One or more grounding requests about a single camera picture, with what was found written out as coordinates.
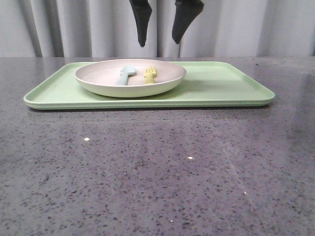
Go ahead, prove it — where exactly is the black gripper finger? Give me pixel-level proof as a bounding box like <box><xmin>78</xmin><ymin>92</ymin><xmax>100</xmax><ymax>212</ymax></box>
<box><xmin>172</xmin><ymin>0</ymin><xmax>204</xmax><ymax>44</ymax></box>
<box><xmin>129</xmin><ymin>0</ymin><xmax>152</xmax><ymax>47</ymax></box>

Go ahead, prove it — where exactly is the white pleated curtain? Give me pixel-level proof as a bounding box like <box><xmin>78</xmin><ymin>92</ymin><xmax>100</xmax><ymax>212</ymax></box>
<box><xmin>0</xmin><ymin>0</ymin><xmax>315</xmax><ymax>58</ymax></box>

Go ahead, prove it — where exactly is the light blue plastic spoon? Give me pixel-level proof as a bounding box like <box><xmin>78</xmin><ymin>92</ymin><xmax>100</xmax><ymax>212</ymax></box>
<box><xmin>115</xmin><ymin>65</ymin><xmax>136</xmax><ymax>86</ymax></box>

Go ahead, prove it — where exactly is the light green plastic tray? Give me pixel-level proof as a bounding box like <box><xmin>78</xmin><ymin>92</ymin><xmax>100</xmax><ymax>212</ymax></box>
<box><xmin>24</xmin><ymin>61</ymin><xmax>275</xmax><ymax>110</ymax></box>

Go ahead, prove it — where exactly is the cream round plate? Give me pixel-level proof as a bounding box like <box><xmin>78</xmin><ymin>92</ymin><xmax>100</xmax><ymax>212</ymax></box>
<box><xmin>75</xmin><ymin>59</ymin><xmax>187</xmax><ymax>98</ymax></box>

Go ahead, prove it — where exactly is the yellow plastic fork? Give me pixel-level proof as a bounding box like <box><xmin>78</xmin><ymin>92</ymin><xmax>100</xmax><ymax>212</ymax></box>
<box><xmin>144</xmin><ymin>66</ymin><xmax>157</xmax><ymax>85</ymax></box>

